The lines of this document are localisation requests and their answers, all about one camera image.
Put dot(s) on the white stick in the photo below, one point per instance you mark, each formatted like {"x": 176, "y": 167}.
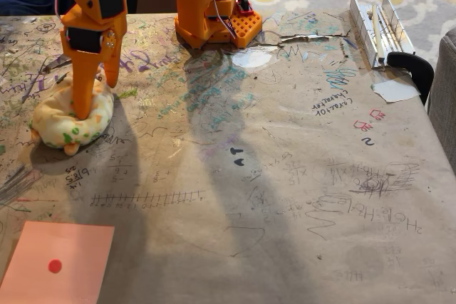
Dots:
{"x": 377, "y": 33}

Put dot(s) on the white spotted plush toy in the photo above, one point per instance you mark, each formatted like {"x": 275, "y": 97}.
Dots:
{"x": 60, "y": 122}

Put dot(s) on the black table clamp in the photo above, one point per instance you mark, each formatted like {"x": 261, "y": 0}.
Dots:
{"x": 417, "y": 67}

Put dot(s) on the grey upholstered sofa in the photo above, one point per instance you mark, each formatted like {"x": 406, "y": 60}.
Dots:
{"x": 443, "y": 104}

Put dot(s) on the pink paper sheet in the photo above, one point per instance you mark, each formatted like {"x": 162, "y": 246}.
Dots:
{"x": 53, "y": 243}

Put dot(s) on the metal mitre box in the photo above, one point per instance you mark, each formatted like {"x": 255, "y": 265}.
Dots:
{"x": 367, "y": 30}

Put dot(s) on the scribbled brown paper table cover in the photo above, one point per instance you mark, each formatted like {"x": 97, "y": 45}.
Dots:
{"x": 320, "y": 229}

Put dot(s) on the white tape piece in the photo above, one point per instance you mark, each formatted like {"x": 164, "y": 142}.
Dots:
{"x": 395, "y": 90}

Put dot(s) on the orange SO-100 robot arm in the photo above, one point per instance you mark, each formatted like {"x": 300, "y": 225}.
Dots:
{"x": 194, "y": 5}

